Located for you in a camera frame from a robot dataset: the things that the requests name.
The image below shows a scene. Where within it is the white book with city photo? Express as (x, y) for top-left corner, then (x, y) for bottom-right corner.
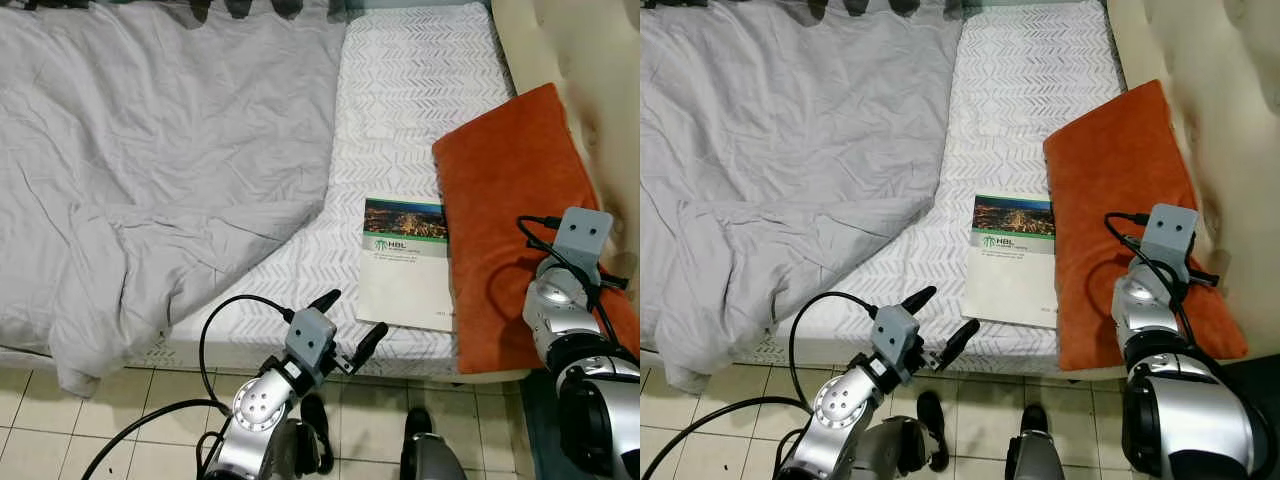
(354, 195), (454, 332)
(961, 192), (1060, 330)

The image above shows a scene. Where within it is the robot left leg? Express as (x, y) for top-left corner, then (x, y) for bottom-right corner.
(850, 389), (951, 480)
(268, 392), (337, 480)

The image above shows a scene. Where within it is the orange rectangular pillow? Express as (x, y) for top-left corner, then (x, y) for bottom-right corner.
(1041, 78), (1251, 374)
(431, 82), (641, 377)

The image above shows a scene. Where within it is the grey crumpled blanket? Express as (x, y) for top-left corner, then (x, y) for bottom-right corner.
(0, 0), (349, 399)
(640, 0), (967, 397)

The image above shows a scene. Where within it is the white patterned mattress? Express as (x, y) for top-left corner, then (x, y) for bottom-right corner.
(0, 0), (533, 387)
(640, 0), (1137, 383)

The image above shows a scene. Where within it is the cream upholstered bed headboard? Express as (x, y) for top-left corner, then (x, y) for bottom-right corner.
(489, 0), (641, 301)
(1104, 0), (1280, 357)

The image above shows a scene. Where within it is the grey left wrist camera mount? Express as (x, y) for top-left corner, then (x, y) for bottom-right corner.
(868, 303), (923, 383)
(283, 308), (339, 387)

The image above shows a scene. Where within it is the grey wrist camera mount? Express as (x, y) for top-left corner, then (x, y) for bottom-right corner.
(1140, 202), (1200, 287)
(552, 206), (614, 273)
(283, 308), (339, 387)
(868, 303), (923, 383)

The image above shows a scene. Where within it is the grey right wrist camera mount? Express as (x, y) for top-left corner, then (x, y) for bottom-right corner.
(552, 206), (614, 273)
(1140, 202), (1200, 287)

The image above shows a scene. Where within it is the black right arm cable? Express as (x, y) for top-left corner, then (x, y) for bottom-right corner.
(516, 214), (641, 363)
(1103, 211), (1280, 471)

